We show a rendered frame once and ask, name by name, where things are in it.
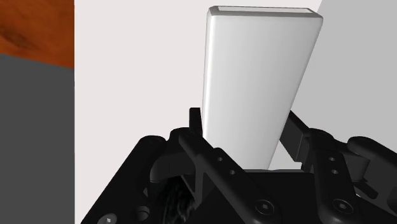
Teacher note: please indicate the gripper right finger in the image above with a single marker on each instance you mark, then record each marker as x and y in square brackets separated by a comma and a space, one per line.
[335, 173]

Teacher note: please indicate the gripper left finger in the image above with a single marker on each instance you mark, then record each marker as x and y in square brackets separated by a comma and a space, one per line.
[214, 164]

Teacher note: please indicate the white rounded block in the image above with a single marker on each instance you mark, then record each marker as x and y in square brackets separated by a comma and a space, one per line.
[254, 86]

